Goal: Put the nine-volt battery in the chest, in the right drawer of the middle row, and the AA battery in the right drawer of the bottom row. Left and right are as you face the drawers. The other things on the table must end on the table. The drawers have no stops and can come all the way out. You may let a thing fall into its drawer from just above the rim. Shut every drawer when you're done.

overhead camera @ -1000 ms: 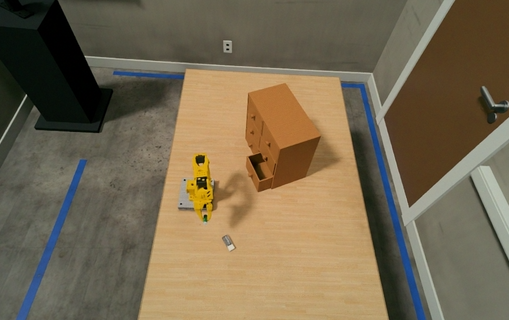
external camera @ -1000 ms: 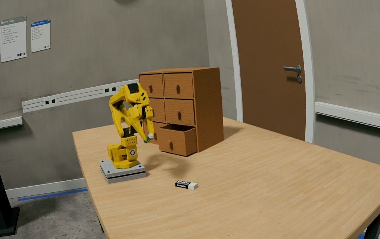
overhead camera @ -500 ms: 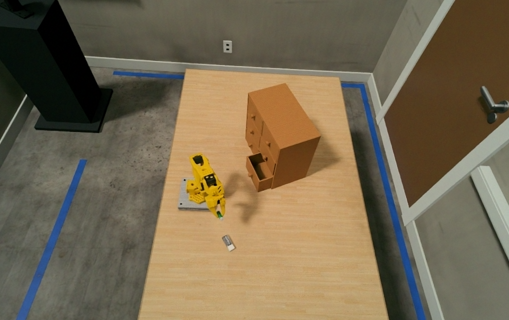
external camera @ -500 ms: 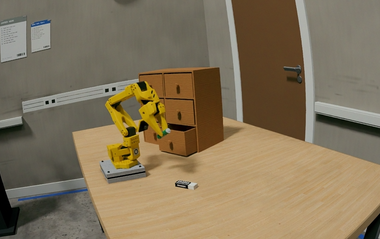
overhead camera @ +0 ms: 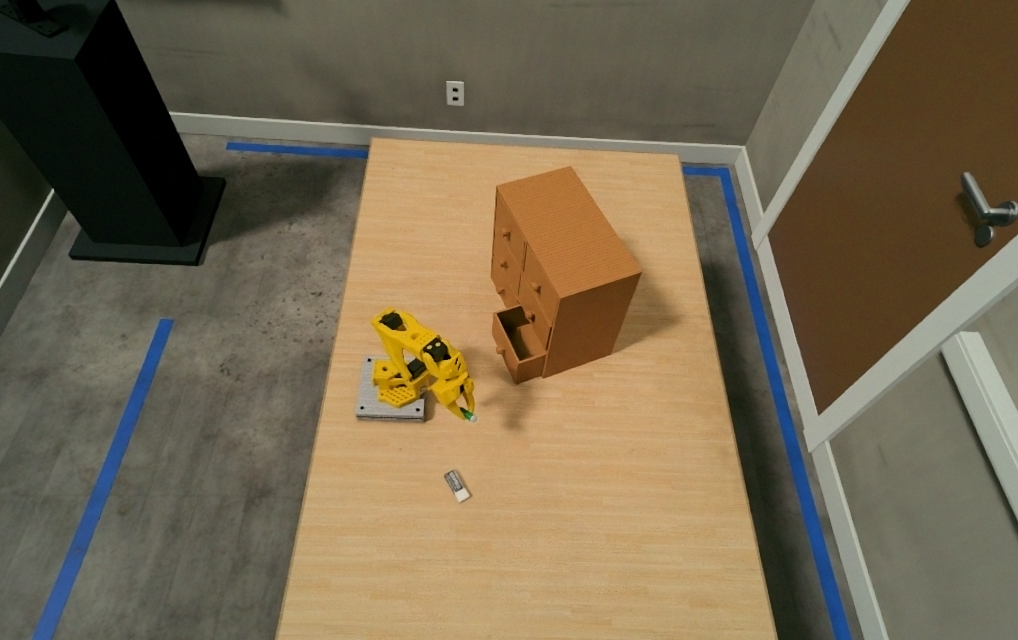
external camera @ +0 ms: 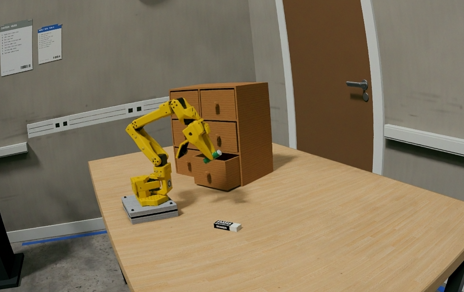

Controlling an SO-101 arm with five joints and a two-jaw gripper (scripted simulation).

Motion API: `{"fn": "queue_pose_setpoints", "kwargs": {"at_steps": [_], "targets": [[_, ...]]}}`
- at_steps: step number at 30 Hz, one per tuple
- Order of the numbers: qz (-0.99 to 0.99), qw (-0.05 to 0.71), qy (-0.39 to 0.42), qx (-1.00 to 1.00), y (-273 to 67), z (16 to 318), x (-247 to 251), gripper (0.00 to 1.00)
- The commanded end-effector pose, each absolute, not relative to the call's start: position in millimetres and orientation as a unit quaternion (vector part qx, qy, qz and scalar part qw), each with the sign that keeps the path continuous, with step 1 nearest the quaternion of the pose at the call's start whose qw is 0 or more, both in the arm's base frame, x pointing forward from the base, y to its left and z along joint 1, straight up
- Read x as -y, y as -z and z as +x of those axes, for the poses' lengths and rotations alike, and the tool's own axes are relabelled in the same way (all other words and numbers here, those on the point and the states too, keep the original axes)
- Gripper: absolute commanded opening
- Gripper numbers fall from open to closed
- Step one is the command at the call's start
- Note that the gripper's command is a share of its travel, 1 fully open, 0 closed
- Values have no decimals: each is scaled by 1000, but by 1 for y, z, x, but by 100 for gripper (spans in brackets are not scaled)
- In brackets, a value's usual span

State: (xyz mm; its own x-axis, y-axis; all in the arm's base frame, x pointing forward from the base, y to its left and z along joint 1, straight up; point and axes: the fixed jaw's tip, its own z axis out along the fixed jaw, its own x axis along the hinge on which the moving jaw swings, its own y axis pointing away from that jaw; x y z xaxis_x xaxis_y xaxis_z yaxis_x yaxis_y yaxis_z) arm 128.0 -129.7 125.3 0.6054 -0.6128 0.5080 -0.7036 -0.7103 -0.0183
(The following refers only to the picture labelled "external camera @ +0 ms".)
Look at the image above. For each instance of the green aa battery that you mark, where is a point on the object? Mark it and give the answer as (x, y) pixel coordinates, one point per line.
(215, 155)

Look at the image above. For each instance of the wooden drawer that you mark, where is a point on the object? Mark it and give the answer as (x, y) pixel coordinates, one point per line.
(184, 164)
(191, 96)
(179, 136)
(221, 173)
(218, 103)
(224, 135)

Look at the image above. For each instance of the brown wooden chest of drawers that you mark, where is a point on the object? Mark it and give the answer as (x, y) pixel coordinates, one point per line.
(253, 127)

